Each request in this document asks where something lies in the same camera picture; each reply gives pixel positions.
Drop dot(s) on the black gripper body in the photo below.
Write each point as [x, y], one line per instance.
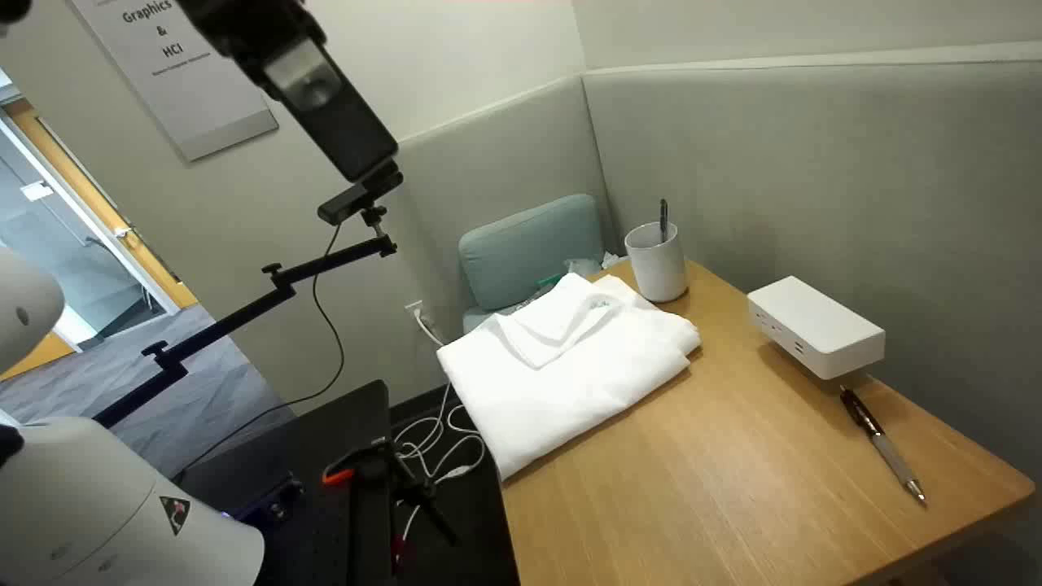
[326, 103]

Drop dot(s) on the white pillow case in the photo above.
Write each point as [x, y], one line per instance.
[553, 378]

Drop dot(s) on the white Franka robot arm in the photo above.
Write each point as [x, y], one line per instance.
[87, 510]

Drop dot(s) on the teal upholstered chair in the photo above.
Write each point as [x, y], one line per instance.
[522, 255]

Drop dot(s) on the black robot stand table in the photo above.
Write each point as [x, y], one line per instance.
[314, 433]

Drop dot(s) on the dark pen in mug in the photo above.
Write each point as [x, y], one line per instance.
[661, 215]

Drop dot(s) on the white ceramic mug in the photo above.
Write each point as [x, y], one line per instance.
[654, 273]

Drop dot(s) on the white power socket box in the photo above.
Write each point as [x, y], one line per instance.
[809, 321]

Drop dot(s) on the black stereo camera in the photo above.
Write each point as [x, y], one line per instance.
[352, 201]

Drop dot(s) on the grey wall sign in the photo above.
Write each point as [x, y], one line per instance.
[183, 86]

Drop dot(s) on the wooden door frame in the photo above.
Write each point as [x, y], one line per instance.
[108, 212]

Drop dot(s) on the black articulated camera mount arm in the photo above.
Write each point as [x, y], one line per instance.
[215, 327]

